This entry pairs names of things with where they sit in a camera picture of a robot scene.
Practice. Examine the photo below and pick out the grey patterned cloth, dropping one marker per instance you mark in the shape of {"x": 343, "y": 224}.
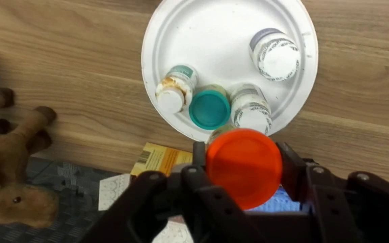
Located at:
{"x": 56, "y": 206}

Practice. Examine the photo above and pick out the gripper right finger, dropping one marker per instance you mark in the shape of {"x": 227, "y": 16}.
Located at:
{"x": 333, "y": 199}

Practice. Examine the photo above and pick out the orange-capped bottle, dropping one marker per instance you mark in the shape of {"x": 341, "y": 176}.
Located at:
{"x": 244, "y": 167}

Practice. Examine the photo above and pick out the white patterned paper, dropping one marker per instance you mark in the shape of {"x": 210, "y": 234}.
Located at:
{"x": 113, "y": 190}

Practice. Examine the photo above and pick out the large white-capped bottle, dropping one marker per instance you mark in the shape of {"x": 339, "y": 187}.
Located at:
{"x": 275, "y": 55}

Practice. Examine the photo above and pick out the blue cloth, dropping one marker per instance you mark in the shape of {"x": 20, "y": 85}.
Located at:
{"x": 279, "y": 202}

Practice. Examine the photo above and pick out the white paper plate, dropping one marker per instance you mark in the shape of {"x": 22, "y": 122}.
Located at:
{"x": 221, "y": 50}

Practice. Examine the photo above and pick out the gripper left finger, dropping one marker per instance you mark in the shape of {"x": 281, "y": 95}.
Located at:
{"x": 194, "y": 199}

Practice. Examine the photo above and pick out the stained white-capped teal-label bottle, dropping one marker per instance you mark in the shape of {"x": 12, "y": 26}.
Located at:
{"x": 175, "y": 89}

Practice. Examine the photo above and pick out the yellow packet with barcode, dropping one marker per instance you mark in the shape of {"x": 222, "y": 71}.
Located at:
{"x": 160, "y": 158}

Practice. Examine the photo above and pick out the teal-capped bottle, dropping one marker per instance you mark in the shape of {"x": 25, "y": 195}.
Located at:
{"x": 210, "y": 108}

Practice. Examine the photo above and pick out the small white-capped bottle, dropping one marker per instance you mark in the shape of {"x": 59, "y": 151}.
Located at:
{"x": 251, "y": 109}

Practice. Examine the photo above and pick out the brown plush moose toy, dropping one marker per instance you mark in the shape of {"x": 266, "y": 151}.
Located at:
{"x": 8, "y": 162}

